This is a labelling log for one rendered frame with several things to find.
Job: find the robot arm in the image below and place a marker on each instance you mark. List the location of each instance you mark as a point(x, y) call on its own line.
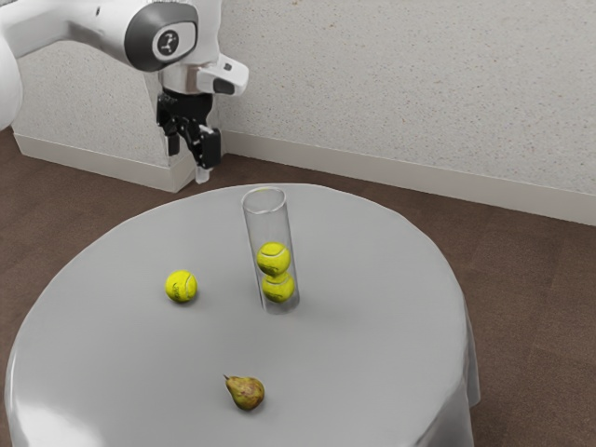
point(93, 28)

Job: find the clear plastic tube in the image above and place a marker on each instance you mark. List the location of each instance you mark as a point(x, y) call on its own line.
point(267, 219)

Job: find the brown-green pear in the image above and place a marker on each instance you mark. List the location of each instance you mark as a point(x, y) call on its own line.
point(247, 392)

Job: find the yellow tennis ball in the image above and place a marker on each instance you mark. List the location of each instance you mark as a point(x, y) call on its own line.
point(278, 288)
point(181, 287)
point(274, 258)

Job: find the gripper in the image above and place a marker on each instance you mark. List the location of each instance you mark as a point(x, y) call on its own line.
point(184, 108)

